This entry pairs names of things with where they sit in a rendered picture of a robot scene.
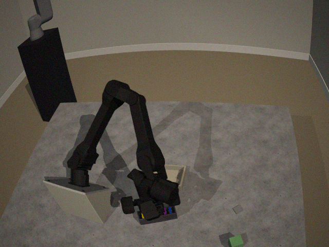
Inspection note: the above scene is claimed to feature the green cube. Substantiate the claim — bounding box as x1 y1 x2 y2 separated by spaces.
228 235 244 247

